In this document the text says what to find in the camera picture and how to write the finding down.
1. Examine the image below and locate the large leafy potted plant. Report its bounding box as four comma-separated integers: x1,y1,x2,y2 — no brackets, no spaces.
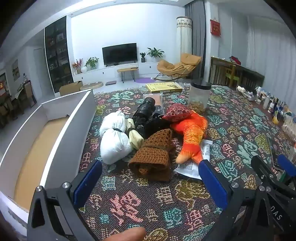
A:
147,47,164,62

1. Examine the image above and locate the red wall hanging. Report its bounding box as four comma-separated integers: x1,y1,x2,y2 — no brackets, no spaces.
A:
210,19,222,37

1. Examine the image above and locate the white low cabinet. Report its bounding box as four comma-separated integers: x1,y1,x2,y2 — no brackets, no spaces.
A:
73,61,162,81

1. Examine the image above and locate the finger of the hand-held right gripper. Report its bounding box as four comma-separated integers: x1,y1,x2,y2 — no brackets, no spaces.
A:
277,153,296,186
251,155,279,188

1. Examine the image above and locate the white window curtain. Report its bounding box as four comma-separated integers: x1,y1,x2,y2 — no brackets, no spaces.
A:
246,16,296,98

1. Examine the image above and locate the row of small bottles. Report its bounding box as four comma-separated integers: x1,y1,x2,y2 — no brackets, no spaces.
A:
237,85,296,139

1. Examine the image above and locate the brown crochet cloth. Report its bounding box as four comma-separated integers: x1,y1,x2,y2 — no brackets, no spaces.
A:
128,128,176,182

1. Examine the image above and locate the wooden coffee table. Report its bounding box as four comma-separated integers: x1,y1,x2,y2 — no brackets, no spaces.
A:
117,67,139,83

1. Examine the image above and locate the white printed paper packet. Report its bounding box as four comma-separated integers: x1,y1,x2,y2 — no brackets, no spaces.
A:
173,139,213,180

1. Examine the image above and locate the cardboard box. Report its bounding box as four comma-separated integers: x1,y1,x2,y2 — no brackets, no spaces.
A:
59,81,84,96

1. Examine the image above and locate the black television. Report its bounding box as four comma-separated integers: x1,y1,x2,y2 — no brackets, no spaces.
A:
102,43,138,66

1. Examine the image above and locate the covered standing air conditioner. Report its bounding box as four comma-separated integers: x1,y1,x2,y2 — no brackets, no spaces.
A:
176,16,193,56

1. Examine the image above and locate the black glass display cabinet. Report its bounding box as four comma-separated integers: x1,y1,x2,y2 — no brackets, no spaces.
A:
44,15,74,93

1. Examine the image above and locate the bushy green potted plant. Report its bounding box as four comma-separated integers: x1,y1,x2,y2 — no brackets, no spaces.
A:
85,57,99,70

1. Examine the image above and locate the patterned woven blanket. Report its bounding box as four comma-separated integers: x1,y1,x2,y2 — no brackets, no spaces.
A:
79,83,296,241

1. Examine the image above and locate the red flower bouquet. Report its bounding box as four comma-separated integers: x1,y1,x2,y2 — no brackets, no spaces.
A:
72,58,84,75

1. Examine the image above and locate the framed wall picture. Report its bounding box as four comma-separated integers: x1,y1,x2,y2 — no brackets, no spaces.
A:
11,59,19,80

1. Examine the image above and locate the person's left hand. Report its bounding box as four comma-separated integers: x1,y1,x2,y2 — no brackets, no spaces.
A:
108,227,147,241

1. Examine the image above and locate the black fuzzy scarf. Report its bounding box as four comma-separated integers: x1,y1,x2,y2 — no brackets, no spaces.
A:
143,116,171,139

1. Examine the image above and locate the round beige floor cushion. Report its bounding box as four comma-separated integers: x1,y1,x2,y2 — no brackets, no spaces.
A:
80,82,104,91

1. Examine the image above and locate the white drawer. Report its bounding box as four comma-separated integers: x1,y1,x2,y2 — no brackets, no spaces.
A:
0,89,97,234

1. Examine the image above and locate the purple round mat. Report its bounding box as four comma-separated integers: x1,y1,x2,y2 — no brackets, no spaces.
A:
135,77,156,84

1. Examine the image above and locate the grey curtain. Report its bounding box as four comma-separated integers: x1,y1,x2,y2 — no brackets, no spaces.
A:
184,0,211,81

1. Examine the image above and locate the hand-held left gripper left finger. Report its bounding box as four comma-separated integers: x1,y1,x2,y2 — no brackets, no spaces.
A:
27,159,103,241

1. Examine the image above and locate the orange fish plush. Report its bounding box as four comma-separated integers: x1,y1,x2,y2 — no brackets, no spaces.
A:
170,111,208,164

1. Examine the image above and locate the clear jar with black lid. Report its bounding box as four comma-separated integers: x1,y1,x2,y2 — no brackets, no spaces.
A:
188,79,212,114

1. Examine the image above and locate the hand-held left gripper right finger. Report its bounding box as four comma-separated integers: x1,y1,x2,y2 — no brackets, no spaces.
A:
198,159,273,241

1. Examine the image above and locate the white cloth bundle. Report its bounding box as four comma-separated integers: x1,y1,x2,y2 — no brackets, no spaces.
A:
99,110,133,165

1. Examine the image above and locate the dark wooden chair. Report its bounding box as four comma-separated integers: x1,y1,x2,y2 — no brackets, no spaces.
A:
17,80,37,109

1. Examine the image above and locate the green chair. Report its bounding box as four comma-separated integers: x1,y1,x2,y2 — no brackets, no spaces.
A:
225,66,240,86

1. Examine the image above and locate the yellow flat box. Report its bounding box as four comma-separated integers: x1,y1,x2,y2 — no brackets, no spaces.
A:
146,82,184,93

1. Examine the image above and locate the white door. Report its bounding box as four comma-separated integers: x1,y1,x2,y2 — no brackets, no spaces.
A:
33,47,43,98

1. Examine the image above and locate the black plastic bag roll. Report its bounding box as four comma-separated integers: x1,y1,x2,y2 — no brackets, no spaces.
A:
133,97,156,137

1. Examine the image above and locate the clear plastic package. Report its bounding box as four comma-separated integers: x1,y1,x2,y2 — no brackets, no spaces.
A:
143,91,164,115

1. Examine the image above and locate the cream cloth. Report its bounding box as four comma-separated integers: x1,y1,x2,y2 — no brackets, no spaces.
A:
126,118,145,151

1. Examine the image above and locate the red mesh pouch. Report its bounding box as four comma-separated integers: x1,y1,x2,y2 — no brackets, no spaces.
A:
162,103,193,122

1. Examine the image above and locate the tan rocking chair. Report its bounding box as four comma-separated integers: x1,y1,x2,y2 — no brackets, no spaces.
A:
154,53,202,82

